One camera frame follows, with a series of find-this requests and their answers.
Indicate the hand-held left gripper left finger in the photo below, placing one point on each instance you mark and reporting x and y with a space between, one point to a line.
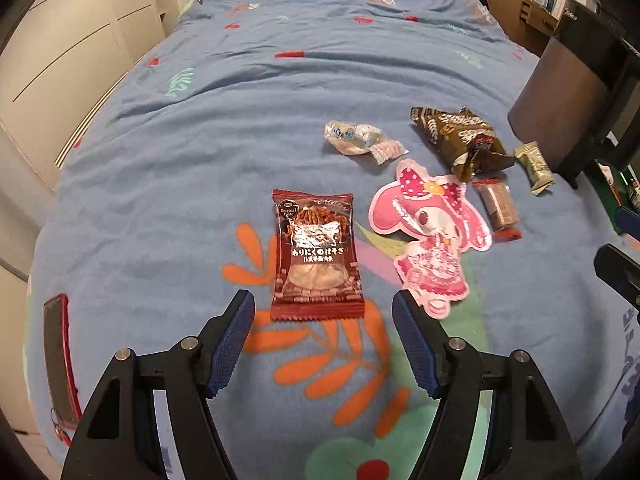
232 345

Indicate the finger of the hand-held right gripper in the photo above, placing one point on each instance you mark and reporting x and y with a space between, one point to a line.
629 220
620 272

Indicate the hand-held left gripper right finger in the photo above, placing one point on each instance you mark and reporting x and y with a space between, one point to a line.
417 350

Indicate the small olive candy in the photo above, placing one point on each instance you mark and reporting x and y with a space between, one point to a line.
535 167

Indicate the dark red snack packet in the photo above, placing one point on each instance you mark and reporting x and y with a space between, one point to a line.
315 260

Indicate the pink character-shaped snack packet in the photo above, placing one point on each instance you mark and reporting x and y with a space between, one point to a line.
430 220

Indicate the red-ended wafer packet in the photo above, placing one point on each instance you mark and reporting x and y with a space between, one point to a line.
497 205

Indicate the brown snack bag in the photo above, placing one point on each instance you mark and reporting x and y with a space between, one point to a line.
460 135

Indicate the white and brown cookie packet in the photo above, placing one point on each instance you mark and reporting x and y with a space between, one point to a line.
350 137

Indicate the red-edged phone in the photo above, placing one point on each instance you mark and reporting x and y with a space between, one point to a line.
57 360

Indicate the wooden nightstand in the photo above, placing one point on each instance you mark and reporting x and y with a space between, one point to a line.
505 10

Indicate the white wardrobe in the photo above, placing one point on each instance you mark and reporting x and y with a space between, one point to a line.
75 35

